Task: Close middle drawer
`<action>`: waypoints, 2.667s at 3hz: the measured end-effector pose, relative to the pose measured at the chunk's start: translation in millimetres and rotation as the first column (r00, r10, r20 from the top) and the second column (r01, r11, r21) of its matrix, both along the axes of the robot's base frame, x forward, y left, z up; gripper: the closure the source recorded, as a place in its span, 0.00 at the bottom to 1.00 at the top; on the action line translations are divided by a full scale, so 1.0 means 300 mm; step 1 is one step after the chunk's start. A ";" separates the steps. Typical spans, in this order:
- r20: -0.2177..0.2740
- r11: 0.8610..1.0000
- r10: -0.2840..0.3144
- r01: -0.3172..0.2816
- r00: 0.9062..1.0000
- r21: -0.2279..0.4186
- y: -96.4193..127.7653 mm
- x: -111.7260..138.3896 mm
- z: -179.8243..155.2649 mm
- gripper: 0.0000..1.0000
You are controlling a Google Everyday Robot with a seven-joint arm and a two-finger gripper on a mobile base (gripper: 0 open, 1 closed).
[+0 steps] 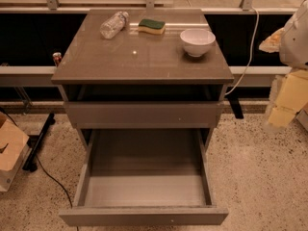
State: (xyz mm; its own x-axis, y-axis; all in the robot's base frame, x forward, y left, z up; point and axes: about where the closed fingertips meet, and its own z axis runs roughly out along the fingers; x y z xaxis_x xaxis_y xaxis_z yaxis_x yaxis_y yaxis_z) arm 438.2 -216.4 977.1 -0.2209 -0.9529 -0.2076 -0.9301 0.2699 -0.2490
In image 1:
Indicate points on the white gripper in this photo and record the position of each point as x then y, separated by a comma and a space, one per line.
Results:
295, 45

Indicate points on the grey drawer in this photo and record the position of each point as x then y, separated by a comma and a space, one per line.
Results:
144, 177
143, 115

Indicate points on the grey drawer cabinet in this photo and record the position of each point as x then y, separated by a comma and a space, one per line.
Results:
136, 66

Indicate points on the cardboard box right edge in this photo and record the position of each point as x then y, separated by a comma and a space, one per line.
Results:
302, 117

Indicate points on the black stand leg right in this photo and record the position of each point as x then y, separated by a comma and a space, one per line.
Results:
236, 107

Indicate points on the black stand leg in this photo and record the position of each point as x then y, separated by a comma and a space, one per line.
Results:
35, 142
236, 107

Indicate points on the white bowl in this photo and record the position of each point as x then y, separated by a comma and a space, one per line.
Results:
197, 42

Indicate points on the green yellow sponge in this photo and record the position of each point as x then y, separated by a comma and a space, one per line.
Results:
151, 26

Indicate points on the clear plastic bottle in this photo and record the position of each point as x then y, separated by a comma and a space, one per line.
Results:
114, 24

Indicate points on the red soda can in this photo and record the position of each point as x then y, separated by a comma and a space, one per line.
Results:
57, 58

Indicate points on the black stand leg left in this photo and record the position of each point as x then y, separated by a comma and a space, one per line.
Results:
35, 142

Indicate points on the cardboard box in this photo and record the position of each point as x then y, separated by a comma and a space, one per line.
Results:
13, 148

